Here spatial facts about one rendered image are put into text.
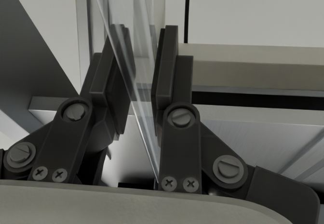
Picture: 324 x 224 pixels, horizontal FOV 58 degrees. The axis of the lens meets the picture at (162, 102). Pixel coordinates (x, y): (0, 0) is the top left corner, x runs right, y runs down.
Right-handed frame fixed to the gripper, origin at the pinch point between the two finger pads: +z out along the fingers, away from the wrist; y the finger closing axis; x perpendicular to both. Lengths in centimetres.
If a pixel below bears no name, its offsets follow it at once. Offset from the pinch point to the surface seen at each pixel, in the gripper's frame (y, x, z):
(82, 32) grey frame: -13.1, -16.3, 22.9
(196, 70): 2.9, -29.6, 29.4
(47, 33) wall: -92, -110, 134
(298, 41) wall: 65, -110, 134
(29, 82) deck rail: -8.0, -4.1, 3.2
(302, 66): 21.1, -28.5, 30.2
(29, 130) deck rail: -8.0, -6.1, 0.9
